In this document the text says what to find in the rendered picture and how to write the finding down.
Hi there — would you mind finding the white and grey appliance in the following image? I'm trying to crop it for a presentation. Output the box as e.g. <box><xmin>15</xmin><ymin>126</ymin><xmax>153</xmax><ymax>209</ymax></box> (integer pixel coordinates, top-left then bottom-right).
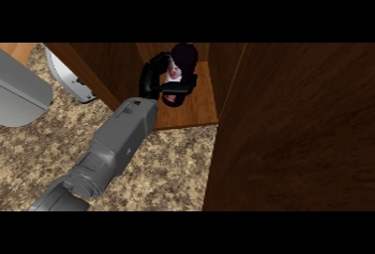
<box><xmin>45</xmin><ymin>46</ymin><xmax>100</xmax><ymax>104</ymax></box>

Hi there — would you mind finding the dark wine bottle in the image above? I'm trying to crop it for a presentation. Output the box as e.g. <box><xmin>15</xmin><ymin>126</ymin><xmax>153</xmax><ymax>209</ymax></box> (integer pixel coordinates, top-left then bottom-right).
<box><xmin>160</xmin><ymin>42</ymin><xmax>201</xmax><ymax>108</ymax></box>

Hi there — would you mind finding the brown wooden cabinet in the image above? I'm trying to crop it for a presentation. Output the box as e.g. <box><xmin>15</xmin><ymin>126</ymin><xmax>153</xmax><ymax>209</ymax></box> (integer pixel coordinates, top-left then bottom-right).
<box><xmin>43</xmin><ymin>42</ymin><xmax>247</xmax><ymax>132</ymax></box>

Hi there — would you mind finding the dark wooden cabinet door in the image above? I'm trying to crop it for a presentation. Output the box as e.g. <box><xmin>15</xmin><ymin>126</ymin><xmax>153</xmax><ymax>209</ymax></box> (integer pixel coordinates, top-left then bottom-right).
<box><xmin>203</xmin><ymin>42</ymin><xmax>375</xmax><ymax>212</ymax></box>

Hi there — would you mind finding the grey rounded appliance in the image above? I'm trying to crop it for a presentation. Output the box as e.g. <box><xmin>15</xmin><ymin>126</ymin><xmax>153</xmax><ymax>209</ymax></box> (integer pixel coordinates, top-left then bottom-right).
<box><xmin>0</xmin><ymin>49</ymin><xmax>55</xmax><ymax>128</ymax></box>

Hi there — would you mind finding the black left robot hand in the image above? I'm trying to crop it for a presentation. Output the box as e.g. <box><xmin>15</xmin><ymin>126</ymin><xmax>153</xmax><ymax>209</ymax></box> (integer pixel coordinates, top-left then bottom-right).
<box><xmin>138</xmin><ymin>52</ymin><xmax>200</xmax><ymax>101</ymax></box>

